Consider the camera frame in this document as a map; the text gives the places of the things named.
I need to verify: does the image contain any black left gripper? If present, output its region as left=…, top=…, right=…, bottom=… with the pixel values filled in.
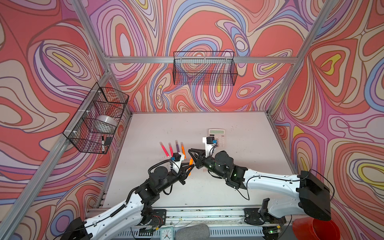
left=154, top=162, right=194, bottom=195

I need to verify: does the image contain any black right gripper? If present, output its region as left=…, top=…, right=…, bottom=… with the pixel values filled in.
left=187, top=149, right=227, bottom=179

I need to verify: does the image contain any pink pen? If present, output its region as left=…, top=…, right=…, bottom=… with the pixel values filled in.
left=169, top=143, right=174, bottom=157
left=160, top=142, right=170, bottom=158

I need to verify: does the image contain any purple pen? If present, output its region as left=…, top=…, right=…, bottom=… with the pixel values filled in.
left=175, top=140, right=180, bottom=153

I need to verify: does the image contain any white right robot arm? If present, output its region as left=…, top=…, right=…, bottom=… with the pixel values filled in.
left=188, top=149, right=332, bottom=221

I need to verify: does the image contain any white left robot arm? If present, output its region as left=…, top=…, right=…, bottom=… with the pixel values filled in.
left=55, top=161, right=194, bottom=240

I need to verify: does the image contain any pink desk calculator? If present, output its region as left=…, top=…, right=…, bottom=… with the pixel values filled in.
left=208, top=129, right=227, bottom=149

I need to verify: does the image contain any small white clock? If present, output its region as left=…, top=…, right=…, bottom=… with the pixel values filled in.
left=160, top=228, right=174, bottom=240

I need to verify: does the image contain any black marker in basket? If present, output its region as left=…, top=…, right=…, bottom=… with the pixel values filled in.
left=101, top=136, right=105, bottom=153

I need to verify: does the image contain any silver tape roll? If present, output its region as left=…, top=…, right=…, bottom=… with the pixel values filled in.
left=96, top=115, right=118, bottom=127

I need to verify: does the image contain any red bucket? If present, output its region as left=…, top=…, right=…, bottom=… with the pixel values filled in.
left=292, top=217, right=341, bottom=240

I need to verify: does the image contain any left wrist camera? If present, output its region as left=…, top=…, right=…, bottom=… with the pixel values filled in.
left=171, top=153, right=185, bottom=175

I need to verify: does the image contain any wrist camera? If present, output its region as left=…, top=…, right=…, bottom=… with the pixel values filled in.
left=171, top=153, right=185, bottom=175
left=203, top=136, right=218, bottom=158

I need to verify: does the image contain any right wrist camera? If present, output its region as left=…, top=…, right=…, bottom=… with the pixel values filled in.
left=203, top=136, right=218, bottom=158

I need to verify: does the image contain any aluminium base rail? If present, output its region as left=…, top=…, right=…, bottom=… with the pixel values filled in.
left=104, top=205, right=289, bottom=238

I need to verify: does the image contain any black wire basket back wall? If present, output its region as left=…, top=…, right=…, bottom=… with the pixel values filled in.
left=173, top=50, right=238, bottom=86

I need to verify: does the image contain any black wire basket wall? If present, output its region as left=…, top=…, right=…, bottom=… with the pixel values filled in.
left=173, top=50, right=238, bottom=86
left=63, top=83, right=129, bottom=155

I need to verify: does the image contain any black wire basket left wall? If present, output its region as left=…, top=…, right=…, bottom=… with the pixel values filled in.
left=63, top=83, right=129, bottom=155

